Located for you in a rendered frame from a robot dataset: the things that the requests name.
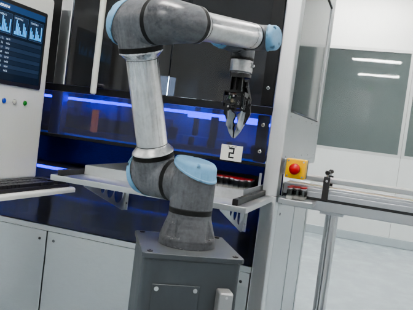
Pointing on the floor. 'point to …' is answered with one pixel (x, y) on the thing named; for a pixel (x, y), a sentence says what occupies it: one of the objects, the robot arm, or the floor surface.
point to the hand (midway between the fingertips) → (234, 134)
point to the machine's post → (276, 153)
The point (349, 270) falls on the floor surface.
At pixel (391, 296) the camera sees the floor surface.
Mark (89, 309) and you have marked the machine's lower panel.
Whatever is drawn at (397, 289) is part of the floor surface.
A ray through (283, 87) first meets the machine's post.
